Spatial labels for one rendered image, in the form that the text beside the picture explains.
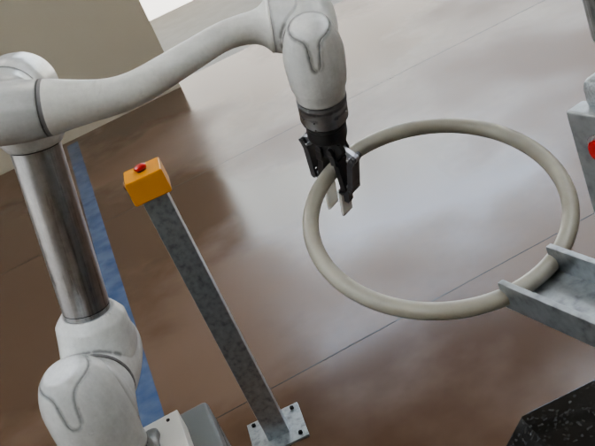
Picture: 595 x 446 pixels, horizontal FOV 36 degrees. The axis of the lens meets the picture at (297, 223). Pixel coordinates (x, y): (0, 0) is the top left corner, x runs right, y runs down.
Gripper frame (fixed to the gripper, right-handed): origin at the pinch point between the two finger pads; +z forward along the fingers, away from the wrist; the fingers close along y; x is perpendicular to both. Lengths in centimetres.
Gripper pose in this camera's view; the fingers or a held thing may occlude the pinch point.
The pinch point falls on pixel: (337, 196)
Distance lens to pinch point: 180.8
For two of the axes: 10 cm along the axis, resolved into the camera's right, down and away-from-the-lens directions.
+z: 1.5, 6.8, 7.2
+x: 6.1, -6.4, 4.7
